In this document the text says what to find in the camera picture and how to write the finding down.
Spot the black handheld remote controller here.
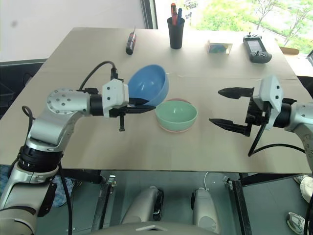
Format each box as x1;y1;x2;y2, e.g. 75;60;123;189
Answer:
243;32;273;64

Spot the blue plastic bowl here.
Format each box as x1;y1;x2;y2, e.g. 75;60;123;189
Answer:
127;64;170;107

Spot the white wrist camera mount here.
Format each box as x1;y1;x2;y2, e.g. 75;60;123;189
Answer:
258;74;285;131
101;78;130;118

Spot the blue patterned cloth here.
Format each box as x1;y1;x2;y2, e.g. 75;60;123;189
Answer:
0;164;83;209

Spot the thin black body cable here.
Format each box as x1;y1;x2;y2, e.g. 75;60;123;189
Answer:
58;163;73;235

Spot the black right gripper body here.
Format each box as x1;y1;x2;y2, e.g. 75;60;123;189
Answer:
244;95;271;128

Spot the grey robot leg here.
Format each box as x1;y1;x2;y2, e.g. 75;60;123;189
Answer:
121;186;164;224
191;187;221;228

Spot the dark window frame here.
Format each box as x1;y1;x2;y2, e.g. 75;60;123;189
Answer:
140;0;159;30

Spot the white shoe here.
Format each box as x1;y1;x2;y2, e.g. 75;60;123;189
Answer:
293;174;313;204
287;212;307;233

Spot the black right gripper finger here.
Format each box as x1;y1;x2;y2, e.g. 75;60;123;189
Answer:
218;86;255;100
209;118;250;137

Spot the thin white cable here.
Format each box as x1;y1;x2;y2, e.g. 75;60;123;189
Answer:
203;172;211;192

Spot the small box of coloured blocks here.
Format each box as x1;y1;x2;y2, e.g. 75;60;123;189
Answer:
207;40;233;55

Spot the grey robot torso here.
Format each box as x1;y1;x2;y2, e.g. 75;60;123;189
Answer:
84;221;221;235

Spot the black table frame leg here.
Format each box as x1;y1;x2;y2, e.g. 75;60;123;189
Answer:
223;176;253;235
94;174;117;231

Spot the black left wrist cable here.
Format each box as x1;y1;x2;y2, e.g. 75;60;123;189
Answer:
78;61;121;92

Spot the red pen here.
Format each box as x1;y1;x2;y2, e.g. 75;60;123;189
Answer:
171;2;178;25

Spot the tan cardboard piece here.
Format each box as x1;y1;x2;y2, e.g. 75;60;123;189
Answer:
278;46;300;56

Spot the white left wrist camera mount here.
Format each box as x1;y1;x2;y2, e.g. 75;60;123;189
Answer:
101;78;130;118

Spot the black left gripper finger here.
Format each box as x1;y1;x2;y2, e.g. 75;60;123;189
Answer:
128;97;151;106
126;105;157;115

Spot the black pen cup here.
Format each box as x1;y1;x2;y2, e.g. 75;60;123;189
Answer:
167;16;186;49

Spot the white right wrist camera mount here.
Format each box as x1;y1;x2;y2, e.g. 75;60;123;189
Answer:
258;74;285;131

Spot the black marker with red band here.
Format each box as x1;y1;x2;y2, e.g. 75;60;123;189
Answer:
125;26;137;55

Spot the black cable loop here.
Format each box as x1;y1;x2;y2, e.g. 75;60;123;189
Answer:
22;105;35;132

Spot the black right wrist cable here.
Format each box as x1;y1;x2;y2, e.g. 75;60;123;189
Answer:
247;121;307;158

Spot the green plastic bowl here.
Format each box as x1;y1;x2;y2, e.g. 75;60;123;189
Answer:
155;100;198;131

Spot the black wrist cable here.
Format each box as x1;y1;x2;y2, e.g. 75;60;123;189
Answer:
78;61;121;92
247;121;307;158

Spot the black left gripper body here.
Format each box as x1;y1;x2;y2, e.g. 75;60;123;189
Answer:
109;105;131;132

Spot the pink plastic bowl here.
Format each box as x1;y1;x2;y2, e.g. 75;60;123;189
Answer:
158;97;194;134

